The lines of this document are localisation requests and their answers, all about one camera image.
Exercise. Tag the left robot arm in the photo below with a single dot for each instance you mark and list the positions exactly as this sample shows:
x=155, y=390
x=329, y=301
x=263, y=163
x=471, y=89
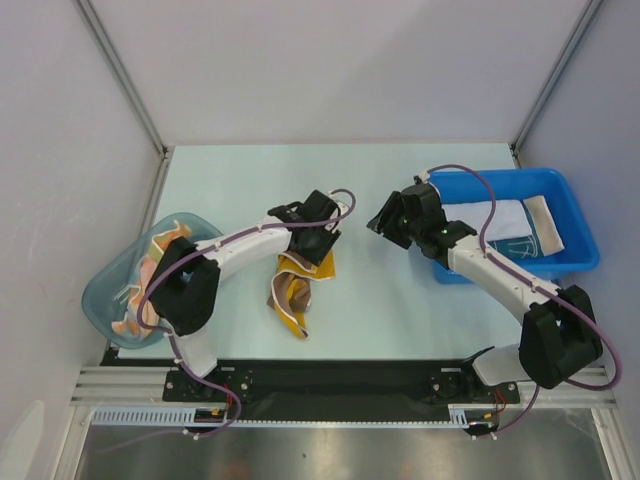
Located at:
x=183, y=288

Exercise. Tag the peach orange patterned towel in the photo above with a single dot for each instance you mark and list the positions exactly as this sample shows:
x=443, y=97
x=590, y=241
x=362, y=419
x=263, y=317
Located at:
x=159, y=237

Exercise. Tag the aluminium frame post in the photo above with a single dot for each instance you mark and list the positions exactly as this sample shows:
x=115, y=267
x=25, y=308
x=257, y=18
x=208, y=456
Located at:
x=570, y=48
x=107, y=48

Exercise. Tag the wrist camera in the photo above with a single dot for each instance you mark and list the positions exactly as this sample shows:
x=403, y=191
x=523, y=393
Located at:
x=422, y=178
x=341, y=209

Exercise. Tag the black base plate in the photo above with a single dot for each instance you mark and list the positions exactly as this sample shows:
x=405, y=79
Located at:
x=316, y=385

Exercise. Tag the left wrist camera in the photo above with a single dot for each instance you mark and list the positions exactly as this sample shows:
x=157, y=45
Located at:
x=341, y=209

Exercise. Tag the white cable duct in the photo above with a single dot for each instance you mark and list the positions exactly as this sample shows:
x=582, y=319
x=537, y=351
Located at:
x=210, y=417

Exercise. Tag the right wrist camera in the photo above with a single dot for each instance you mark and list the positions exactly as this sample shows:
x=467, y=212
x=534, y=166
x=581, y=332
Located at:
x=422, y=178

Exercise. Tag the blue plastic bin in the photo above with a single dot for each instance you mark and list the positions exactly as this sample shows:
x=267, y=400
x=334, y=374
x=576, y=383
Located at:
x=580, y=254

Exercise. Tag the aluminium front rail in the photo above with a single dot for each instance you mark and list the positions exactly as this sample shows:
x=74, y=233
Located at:
x=144, y=386

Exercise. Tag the left aluminium frame post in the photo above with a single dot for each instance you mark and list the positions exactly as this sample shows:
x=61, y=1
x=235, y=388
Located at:
x=107, y=48

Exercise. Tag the orange brown towel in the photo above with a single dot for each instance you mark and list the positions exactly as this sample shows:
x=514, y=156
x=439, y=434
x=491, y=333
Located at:
x=290, y=289

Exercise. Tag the lavender white cloth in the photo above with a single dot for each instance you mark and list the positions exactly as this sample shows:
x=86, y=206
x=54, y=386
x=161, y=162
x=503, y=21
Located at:
x=509, y=221

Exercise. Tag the teal translucent basket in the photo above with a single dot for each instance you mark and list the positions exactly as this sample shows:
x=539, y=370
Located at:
x=104, y=298

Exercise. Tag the right aluminium frame post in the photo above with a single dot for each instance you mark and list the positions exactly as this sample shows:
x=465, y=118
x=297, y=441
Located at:
x=570, y=48

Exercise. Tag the Doraemon teal beige towel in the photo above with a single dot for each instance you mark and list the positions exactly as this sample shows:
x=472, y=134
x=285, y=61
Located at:
x=545, y=239

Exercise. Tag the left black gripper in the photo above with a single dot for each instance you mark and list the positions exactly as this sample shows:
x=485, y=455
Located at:
x=317, y=256

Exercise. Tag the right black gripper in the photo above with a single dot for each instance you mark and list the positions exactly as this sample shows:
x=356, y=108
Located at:
x=396, y=216

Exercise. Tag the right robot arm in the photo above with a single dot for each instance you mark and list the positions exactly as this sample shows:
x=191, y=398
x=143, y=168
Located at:
x=557, y=339

